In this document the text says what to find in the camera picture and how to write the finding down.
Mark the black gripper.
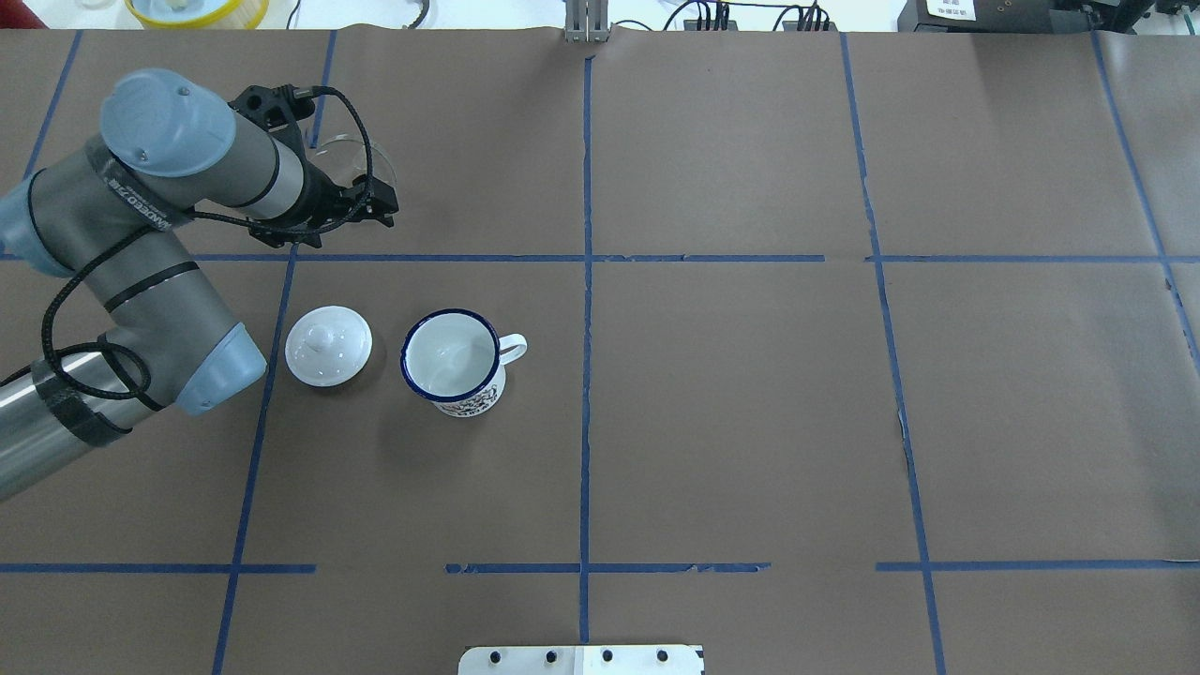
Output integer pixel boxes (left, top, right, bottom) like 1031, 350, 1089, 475
250, 165, 398, 247

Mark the yellow rimmed bowl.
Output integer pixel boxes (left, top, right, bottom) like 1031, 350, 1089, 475
124, 1, 270, 30

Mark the white enamel mug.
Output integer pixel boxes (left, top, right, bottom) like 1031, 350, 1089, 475
400, 307, 529, 418

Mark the aluminium frame post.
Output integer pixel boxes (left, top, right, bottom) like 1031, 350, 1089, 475
562, 0, 611, 44

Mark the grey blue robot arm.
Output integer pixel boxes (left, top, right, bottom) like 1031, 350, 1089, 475
1, 68, 398, 498

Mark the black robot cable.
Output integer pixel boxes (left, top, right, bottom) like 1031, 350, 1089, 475
0, 86, 376, 404

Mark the white enamel mug lid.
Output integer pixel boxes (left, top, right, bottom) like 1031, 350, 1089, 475
283, 305, 373, 388

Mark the black device box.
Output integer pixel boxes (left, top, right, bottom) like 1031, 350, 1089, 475
896, 1, 1156, 35

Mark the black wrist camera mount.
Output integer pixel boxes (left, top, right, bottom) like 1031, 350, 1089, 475
227, 84, 316, 157

